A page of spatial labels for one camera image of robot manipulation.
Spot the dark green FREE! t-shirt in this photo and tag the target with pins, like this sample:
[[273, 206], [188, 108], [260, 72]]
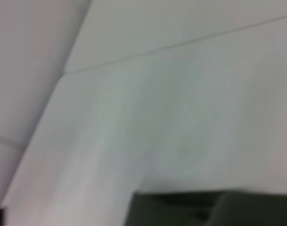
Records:
[[216, 209]]

